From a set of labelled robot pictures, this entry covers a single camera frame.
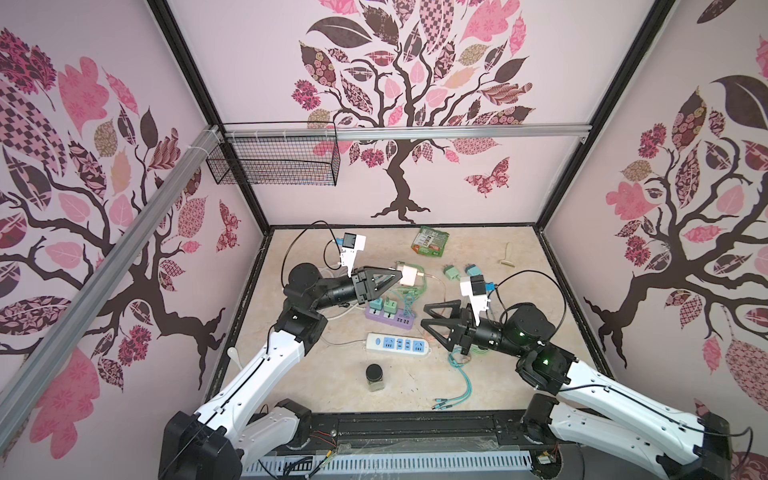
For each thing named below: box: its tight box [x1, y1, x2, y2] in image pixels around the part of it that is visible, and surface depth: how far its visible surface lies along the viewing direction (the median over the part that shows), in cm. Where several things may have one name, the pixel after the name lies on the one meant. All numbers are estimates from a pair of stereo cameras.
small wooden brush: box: [500, 242, 516, 268], surface depth 112 cm
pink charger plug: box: [400, 265, 418, 287], surface depth 62 cm
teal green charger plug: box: [464, 263, 483, 277], surface depth 107 cm
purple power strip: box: [365, 307, 415, 330], surface depth 94 cm
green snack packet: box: [411, 226, 450, 257], surface depth 116 cm
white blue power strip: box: [366, 332, 432, 356], surface depth 88 cm
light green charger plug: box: [384, 299, 398, 314], surface depth 92 cm
